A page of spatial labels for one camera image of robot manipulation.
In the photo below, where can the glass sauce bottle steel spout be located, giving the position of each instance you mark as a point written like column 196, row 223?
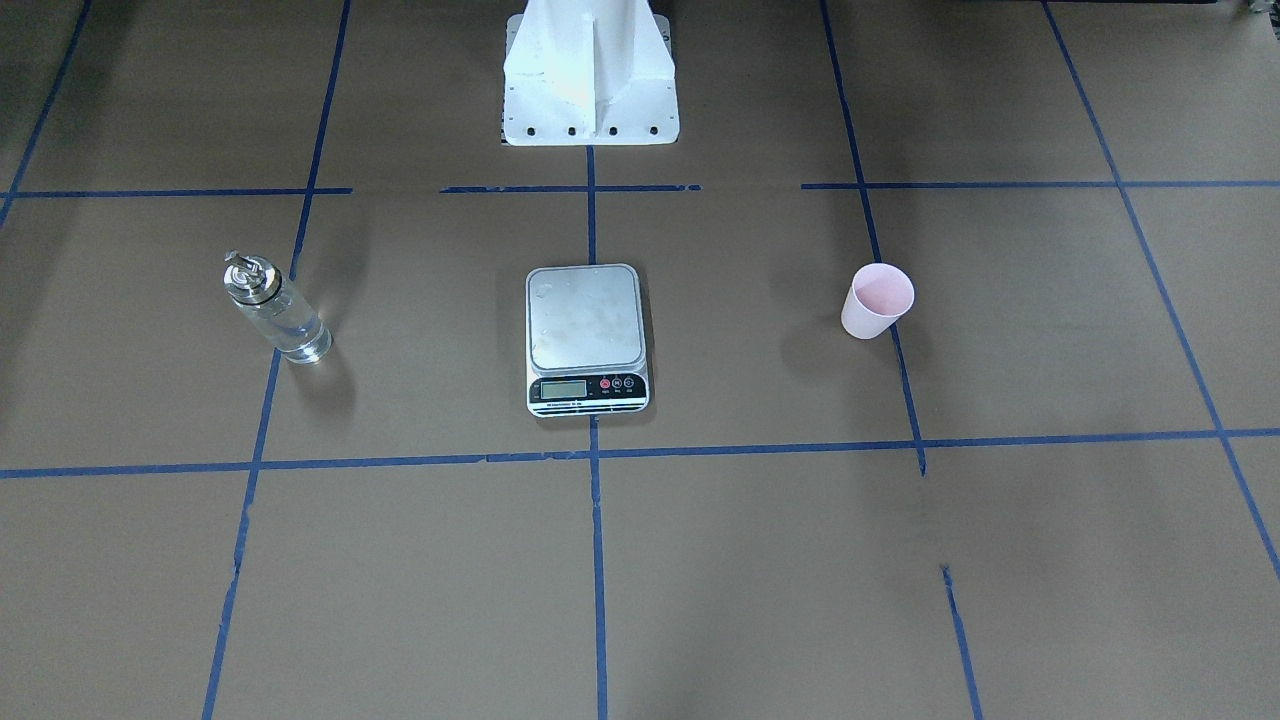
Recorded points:
column 274, row 306

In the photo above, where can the digital kitchen scale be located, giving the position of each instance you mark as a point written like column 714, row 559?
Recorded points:
column 585, row 343

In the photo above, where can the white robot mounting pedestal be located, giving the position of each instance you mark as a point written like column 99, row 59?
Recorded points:
column 589, row 73

